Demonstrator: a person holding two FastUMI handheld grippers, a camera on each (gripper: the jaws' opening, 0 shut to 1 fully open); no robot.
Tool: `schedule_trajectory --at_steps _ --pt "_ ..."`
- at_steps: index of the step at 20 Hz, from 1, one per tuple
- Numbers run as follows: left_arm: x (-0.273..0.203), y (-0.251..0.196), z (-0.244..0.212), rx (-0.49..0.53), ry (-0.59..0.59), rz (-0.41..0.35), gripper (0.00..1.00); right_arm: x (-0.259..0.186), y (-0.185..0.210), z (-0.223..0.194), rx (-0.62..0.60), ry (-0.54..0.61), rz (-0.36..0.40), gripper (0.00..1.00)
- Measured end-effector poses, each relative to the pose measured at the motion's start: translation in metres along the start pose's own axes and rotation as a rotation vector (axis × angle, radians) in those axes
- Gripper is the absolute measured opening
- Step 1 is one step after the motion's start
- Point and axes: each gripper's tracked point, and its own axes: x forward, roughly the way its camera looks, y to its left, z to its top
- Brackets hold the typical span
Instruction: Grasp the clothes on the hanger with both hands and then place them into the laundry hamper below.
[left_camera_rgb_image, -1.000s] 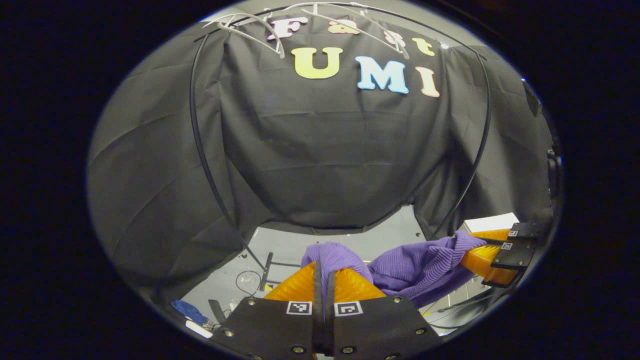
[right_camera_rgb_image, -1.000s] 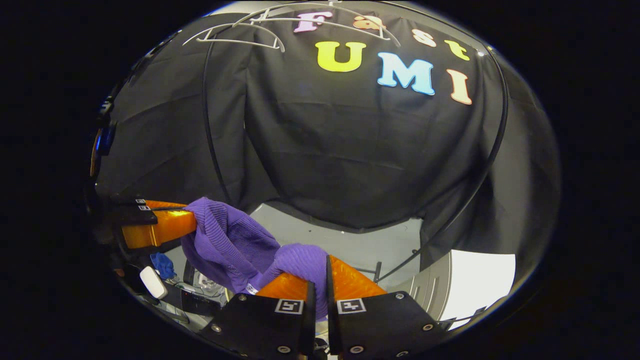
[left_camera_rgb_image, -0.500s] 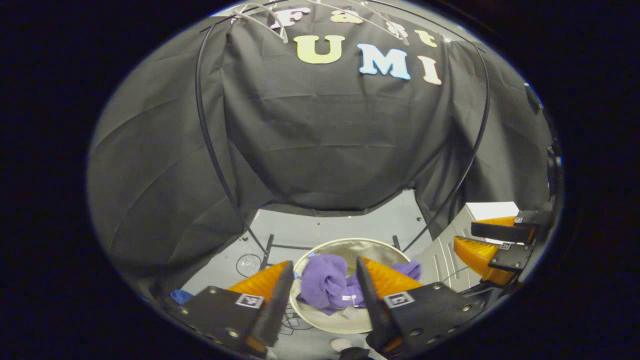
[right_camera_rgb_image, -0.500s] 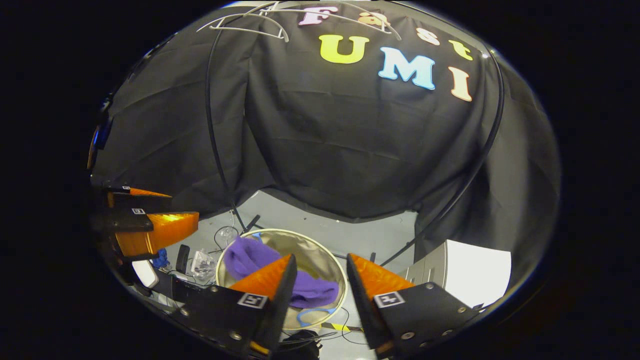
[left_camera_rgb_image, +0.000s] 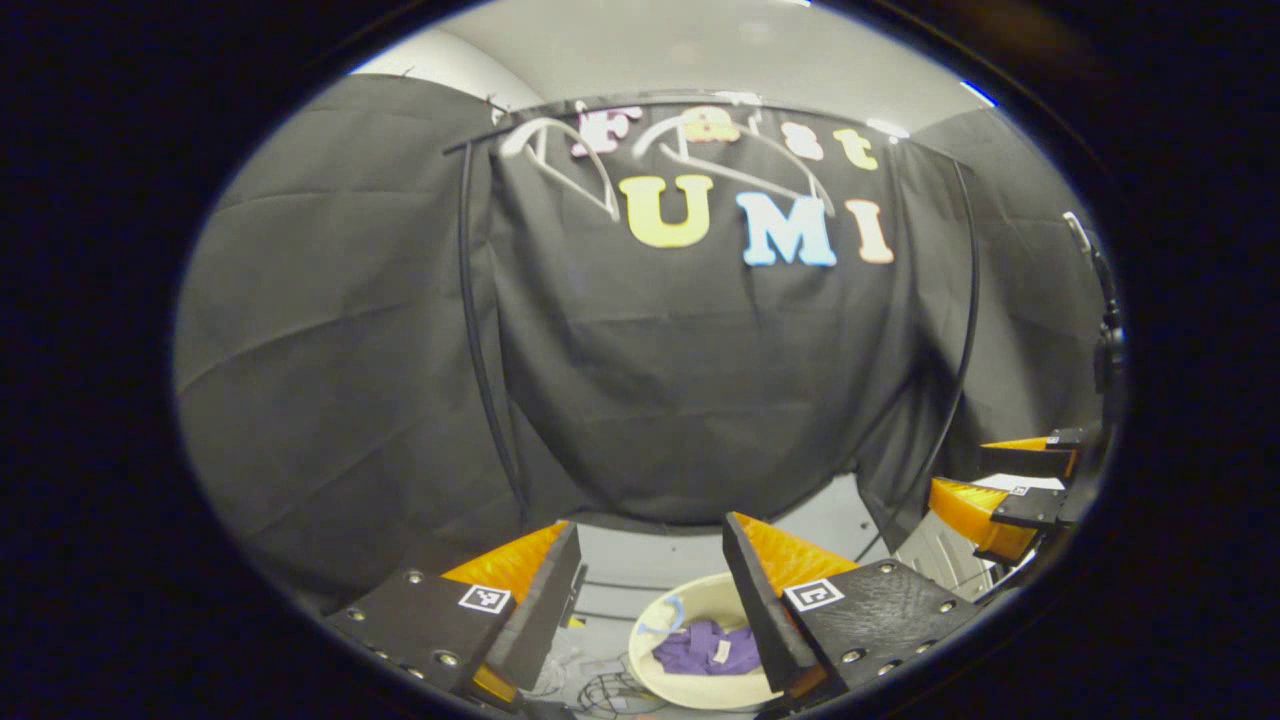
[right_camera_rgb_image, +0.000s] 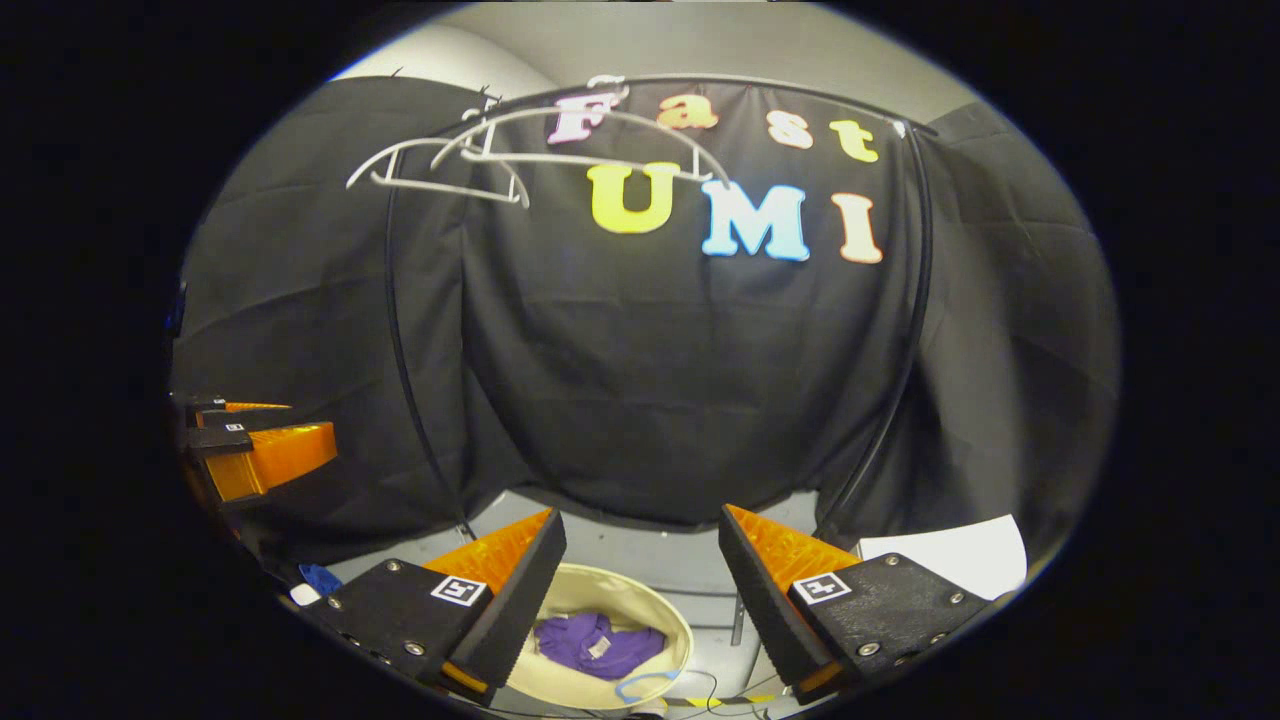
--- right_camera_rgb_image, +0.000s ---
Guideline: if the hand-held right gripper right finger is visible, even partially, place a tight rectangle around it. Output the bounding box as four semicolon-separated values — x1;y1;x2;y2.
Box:
718;503;991;706

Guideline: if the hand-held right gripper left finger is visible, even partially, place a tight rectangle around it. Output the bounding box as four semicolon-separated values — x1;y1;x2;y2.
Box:
300;508;568;706

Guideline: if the purple knit cardigan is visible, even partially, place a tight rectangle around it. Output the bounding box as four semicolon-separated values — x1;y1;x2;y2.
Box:
535;612;668;681

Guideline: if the cream laundry hamper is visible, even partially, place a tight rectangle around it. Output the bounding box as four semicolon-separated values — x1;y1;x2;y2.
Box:
505;563;694;711

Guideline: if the white wire hanger with label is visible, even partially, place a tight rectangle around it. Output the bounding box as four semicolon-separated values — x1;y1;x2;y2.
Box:
430;105;731;191

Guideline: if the black metal clothes rack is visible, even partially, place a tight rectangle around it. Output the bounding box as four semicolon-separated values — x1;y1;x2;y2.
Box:
385;72;936;541

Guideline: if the white plastic hanger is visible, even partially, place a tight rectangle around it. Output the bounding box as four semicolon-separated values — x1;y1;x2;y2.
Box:
345;135;531;209

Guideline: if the yellow black floor tape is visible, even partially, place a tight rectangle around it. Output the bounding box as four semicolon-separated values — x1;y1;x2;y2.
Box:
660;693;781;709

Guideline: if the white flat sheet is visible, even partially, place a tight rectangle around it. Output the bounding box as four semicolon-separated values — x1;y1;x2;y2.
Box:
858;515;1029;601

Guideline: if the black backdrop cloth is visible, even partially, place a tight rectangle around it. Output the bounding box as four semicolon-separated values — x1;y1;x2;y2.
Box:
170;75;1121;566

